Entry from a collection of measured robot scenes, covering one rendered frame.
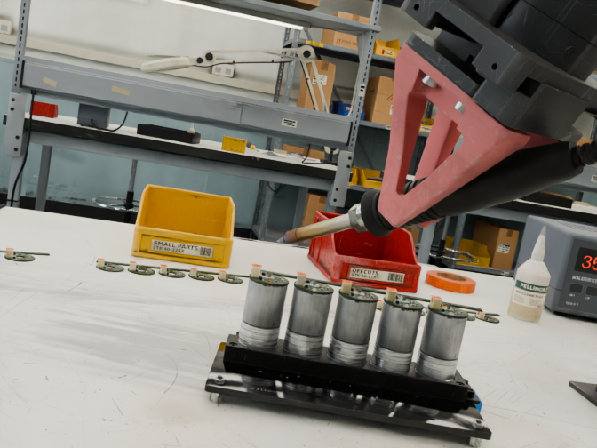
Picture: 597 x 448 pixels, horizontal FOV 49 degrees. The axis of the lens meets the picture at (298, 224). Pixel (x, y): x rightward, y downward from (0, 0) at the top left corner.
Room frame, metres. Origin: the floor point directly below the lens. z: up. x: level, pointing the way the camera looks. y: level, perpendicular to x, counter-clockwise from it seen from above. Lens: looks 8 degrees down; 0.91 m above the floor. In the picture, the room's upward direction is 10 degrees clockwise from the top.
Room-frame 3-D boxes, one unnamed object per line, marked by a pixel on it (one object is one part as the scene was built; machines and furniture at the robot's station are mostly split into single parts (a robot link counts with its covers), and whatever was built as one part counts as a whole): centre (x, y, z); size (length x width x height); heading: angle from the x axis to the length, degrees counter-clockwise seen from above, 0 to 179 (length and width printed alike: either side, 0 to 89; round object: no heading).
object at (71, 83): (2.63, 0.49, 0.90); 1.30 x 0.06 x 0.12; 102
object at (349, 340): (0.39, -0.04, 0.79); 0.02 x 0.02 x 0.05
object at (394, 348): (0.39, -0.07, 0.79); 0.02 x 0.02 x 0.05
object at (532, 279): (0.68, -0.25, 0.80); 0.03 x 0.03 x 0.10
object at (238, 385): (0.37, -0.04, 0.76); 0.16 x 0.07 x 0.01; 91
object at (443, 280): (0.77, -0.19, 0.76); 0.06 x 0.06 x 0.01
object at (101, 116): (2.69, 0.90, 0.80); 0.15 x 0.12 x 0.10; 14
